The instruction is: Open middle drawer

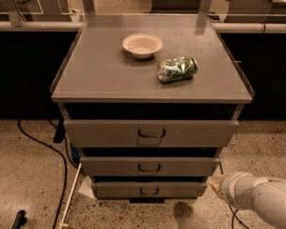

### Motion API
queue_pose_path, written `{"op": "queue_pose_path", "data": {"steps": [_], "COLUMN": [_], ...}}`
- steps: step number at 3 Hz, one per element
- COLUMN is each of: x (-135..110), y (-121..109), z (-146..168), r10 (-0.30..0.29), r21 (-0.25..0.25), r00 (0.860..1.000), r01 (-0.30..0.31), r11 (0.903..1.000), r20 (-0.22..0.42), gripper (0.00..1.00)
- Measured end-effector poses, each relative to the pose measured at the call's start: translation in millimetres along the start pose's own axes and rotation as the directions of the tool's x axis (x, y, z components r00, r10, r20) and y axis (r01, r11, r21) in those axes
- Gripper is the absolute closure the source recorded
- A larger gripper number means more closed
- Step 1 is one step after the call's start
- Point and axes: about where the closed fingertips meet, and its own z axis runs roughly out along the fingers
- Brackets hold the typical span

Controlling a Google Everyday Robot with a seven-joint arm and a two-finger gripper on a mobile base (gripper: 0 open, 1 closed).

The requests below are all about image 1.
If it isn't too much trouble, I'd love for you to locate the grey top drawer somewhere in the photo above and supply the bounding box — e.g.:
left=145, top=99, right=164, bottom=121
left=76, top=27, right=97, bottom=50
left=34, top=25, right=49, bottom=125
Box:
left=64, top=120, right=238, bottom=148

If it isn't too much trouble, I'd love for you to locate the black object on floor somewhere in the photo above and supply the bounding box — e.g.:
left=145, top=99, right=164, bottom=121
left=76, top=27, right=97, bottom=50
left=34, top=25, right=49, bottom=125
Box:
left=11, top=210, right=28, bottom=229

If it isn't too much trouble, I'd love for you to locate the grey drawer cabinet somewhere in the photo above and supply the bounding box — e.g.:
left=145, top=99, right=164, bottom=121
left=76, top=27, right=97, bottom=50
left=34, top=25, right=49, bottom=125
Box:
left=52, top=14, right=253, bottom=198

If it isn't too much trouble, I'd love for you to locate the white paper bowl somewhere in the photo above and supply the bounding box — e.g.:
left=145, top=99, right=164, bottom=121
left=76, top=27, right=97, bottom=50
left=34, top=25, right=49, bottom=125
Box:
left=122, top=33, right=163, bottom=59

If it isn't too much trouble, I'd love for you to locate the black floor cable right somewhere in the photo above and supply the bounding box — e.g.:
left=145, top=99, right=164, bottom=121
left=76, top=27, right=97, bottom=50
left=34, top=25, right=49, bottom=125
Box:
left=218, top=160, right=251, bottom=229

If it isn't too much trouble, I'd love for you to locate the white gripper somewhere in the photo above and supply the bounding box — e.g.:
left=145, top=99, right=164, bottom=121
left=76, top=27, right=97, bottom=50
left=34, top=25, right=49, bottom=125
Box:
left=209, top=172, right=255, bottom=210

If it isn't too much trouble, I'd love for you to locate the background desk left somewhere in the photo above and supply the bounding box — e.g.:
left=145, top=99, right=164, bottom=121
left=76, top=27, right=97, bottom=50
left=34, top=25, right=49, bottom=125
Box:
left=0, top=0, right=72, bottom=22

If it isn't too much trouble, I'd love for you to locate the background desk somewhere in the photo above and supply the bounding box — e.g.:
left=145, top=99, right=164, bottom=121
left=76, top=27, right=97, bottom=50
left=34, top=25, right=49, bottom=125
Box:
left=0, top=0, right=72, bottom=22
left=225, top=0, right=286, bottom=24

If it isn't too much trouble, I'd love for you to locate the white horizontal rail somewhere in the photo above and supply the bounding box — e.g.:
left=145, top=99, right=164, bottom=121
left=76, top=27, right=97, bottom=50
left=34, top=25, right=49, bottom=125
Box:
left=0, top=21, right=286, bottom=34

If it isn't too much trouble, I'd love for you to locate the crushed green soda can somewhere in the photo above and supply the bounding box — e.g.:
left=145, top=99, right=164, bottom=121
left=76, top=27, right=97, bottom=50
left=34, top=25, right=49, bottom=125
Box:
left=157, top=56, right=197, bottom=83

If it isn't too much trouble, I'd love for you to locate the white stick on floor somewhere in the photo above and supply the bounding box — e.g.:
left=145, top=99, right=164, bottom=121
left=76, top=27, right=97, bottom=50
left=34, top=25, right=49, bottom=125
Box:
left=58, top=164, right=82, bottom=229

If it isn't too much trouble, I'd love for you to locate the black floor cable left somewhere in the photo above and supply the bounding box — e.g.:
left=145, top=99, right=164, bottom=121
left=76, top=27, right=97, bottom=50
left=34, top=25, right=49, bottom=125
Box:
left=17, top=117, right=79, bottom=229

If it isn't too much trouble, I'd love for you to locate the black floor cable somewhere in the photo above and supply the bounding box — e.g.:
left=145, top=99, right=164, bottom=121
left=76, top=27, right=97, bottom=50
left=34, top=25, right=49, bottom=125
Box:
left=218, top=160, right=251, bottom=229
left=17, top=117, right=79, bottom=229

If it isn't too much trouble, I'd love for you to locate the grey post right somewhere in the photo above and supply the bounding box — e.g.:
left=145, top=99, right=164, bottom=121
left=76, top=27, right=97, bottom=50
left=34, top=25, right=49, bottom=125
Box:
left=195, top=0, right=212, bottom=35

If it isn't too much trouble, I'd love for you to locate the grey post left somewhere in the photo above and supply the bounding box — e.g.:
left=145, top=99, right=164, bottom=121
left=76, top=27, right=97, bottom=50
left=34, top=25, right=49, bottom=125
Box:
left=2, top=0, right=24, bottom=28

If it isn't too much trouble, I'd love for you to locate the background desk right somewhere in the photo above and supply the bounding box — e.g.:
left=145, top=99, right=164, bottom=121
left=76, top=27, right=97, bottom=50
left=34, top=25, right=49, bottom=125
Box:
left=225, top=0, right=286, bottom=24

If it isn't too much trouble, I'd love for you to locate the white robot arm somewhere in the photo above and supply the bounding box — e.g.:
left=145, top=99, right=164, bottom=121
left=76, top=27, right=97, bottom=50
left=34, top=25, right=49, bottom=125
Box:
left=209, top=172, right=286, bottom=229

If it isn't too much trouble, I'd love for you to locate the grey drawer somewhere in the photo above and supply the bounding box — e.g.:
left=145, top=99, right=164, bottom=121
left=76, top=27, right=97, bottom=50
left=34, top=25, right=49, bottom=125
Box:
left=81, top=156, right=219, bottom=177
left=92, top=181, right=207, bottom=198
left=64, top=120, right=238, bottom=148

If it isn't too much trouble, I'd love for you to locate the grey bottom drawer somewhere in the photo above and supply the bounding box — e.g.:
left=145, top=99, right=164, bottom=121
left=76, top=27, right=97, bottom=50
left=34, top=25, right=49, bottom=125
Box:
left=92, top=181, right=207, bottom=198

